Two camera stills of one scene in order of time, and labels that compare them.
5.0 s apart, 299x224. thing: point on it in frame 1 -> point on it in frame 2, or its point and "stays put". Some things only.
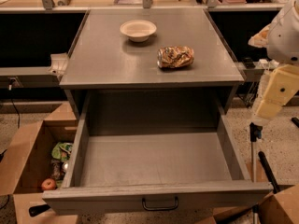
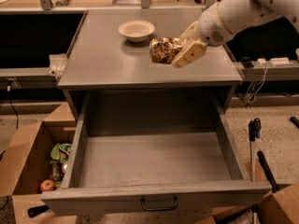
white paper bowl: (137, 31) stays put
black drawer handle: (160, 208) stays put
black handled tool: (255, 133) stays put
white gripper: (284, 39) -> (211, 27)
